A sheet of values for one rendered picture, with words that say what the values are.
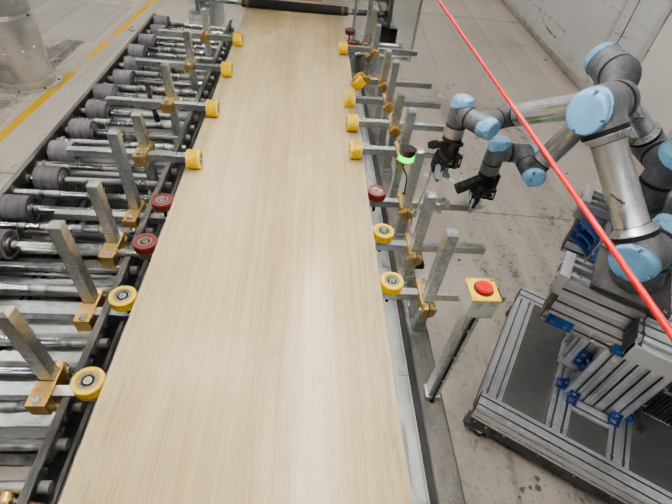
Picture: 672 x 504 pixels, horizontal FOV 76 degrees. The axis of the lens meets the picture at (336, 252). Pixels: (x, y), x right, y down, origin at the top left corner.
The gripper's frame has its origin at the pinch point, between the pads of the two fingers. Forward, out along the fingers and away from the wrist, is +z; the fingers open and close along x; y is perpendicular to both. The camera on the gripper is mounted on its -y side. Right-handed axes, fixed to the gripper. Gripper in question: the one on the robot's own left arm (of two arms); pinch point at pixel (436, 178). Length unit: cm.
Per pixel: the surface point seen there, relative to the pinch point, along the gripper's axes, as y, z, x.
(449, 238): 48, -16, -30
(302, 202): -10, 9, -54
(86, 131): -98, 15, -133
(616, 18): -233, 19, 376
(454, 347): 72, 0, -39
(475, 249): 28.9, 15.0, 4.6
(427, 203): 24.2, -9.7, -21.3
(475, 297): 73, -23, -41
